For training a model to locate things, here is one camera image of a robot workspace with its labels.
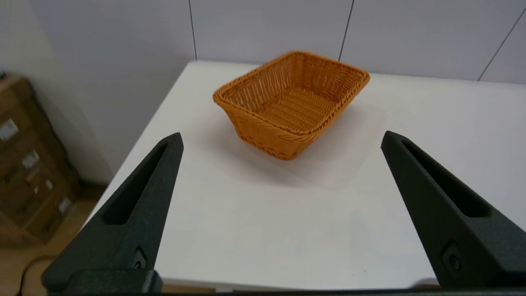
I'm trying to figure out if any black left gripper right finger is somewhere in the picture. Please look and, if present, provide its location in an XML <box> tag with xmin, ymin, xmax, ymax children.
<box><xmin>381</xmin><ymin>131</ymin><xmax>526</xmax><ymax>289</ymax></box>

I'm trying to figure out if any brown cardboard boxes stack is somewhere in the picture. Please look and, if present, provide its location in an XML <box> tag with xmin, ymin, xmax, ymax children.
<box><xmin>0</xmin><ymin>76</ymin><xmax>81</xmax><ymax>247</ymax></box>

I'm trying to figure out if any black floor cable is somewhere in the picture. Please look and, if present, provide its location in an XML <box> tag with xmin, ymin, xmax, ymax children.
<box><xmin>16</xmin><ymin>255</ymin><xmax>58</xmax><ymax>296</ymax></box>

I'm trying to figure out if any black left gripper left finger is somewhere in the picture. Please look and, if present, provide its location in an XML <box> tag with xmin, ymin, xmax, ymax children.
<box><xmin>41</xmin><ymin>132</ymin><xmax>184</xmax><ymax>293</ymax></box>

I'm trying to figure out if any orange wicker basket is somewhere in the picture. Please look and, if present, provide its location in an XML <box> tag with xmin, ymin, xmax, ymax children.
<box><xmin>212</xmin><ymin>51</ymin><xmax>371</xmax><ymax>161</ymax></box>

